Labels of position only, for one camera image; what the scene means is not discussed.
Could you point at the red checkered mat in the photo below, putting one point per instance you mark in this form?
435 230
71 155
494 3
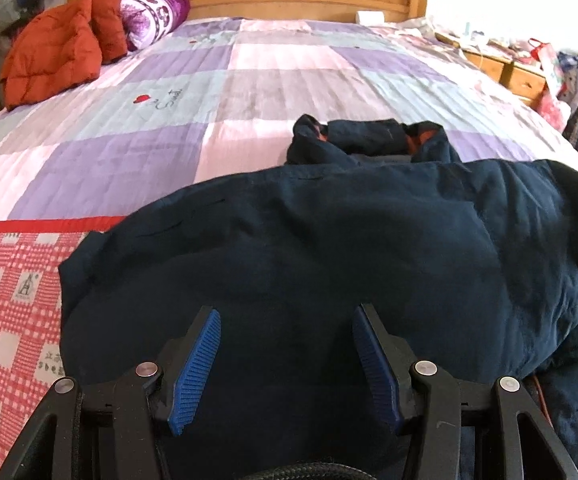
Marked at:
14 285

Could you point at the wooden nightstand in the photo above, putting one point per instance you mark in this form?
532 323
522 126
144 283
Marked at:
524 82

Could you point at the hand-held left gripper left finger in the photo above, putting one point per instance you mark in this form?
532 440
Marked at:
194 365

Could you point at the pink bag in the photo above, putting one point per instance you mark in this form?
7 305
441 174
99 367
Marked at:
554 107

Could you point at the pile of small nightstand items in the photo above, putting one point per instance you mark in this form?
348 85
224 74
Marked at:
479 40

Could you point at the orange down jacket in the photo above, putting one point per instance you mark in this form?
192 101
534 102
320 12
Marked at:
54 45

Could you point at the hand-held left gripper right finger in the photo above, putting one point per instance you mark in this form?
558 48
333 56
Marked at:
375 365

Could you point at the pastel patchwork bed sheet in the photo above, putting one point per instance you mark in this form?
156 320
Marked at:
269 70

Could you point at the red gift bag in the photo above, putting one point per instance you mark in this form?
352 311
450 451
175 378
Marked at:
546 55

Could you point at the navy padded jacket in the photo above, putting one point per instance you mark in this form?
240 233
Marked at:
319 240

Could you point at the purple patterned pillow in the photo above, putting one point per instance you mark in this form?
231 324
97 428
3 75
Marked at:
154 15

